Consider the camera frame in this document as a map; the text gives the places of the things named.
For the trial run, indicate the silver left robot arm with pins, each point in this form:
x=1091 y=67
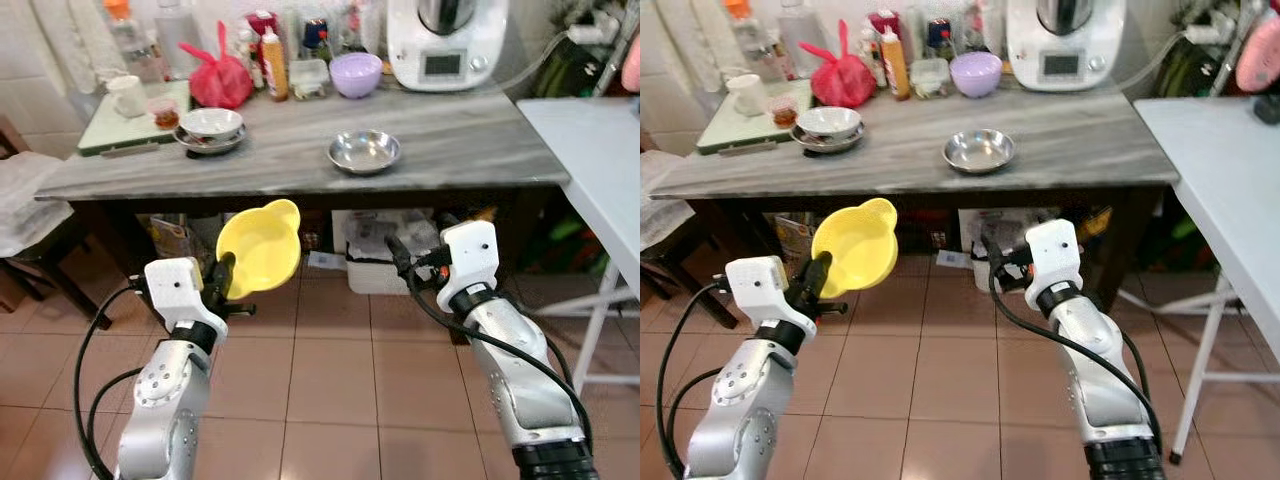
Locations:
x=165 y=400
x=740 y=400

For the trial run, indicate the orange sauce bottle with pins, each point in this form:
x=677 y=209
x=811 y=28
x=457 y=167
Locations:
x=274 y=68
x=895 y=68

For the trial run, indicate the chair with white cloth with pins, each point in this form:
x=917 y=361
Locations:
x=662 y=200
x=25 y=205

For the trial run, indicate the white storage box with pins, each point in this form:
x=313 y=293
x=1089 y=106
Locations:
x=370 y=265
x=975 y=245

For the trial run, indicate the clear bottle with orange cap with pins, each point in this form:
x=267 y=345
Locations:
x=745 y=45
x=130 y=45

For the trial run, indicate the white folding table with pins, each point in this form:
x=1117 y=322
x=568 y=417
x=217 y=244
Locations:
x=600 y=150
x=1230 y=180

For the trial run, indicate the grey marble top sideboard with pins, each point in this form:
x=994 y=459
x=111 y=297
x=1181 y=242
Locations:
x=1080 y=140
x=450 y=140

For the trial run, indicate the red plastic bag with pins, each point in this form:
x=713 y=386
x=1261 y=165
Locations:
x=220 y=82
x=840 y=82

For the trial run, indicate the stainless steel bowl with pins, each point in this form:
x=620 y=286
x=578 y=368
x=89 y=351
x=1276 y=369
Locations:
x=365 y=152
x=980 y=152

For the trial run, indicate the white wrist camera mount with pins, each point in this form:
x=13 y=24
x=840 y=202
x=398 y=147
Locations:
x=1056 y=255
x=765 y=290
x=180 y=290
x=472 y=260

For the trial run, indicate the black handheld controller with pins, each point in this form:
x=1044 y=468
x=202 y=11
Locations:
x=1270 y=110

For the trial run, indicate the white ceramic mug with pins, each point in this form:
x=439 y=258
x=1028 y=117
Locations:
x=127 y=97
x=747 y=95

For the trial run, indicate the clear plastic food container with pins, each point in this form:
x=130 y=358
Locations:
x=929 y=80
x=309 y=80

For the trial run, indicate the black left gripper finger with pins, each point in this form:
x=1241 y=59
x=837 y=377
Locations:
x=816 y=275
x=222 y=275

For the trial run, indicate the white kitchen cooking appliance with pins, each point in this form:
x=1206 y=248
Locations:
x=1065 y=60
x=445 y=60

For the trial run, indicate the purple plastic bowl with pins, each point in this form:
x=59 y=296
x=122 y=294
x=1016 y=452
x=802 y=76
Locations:
x=356 y=75
x=976 y=75

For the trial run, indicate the small glass with brown sauce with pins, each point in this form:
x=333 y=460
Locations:
x=166 y=115
x=784 y=115

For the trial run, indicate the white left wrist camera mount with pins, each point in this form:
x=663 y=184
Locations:
x=180 y=290
x=765 y=290

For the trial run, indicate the red canister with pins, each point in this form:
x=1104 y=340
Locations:
x=262 y=20
x=885 y=20

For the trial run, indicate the white ceramic bowl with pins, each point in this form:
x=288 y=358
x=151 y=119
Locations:
x=212 y=122
x=830 y=122

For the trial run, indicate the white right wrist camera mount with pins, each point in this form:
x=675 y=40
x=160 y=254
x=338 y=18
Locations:
x=472 y=260
x=1056 y=255

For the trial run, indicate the yellow plastic bowl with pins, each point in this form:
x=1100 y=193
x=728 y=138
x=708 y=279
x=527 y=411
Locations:
x=858 y=248
x=262 y=248

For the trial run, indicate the pale green cutting board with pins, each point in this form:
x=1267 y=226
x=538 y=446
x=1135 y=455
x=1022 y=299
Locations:
x=735 y=132
x=120 y=132

